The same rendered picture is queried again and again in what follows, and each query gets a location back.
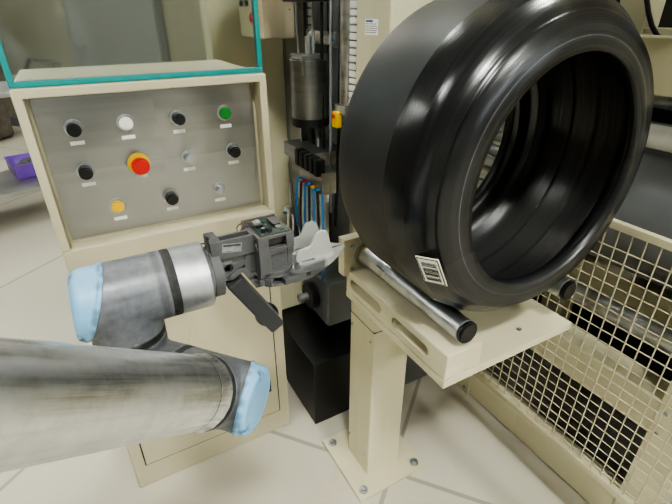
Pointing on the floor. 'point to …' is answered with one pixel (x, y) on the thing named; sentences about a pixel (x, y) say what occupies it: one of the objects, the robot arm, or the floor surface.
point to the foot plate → (397, 470)
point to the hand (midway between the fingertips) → (336, 252)
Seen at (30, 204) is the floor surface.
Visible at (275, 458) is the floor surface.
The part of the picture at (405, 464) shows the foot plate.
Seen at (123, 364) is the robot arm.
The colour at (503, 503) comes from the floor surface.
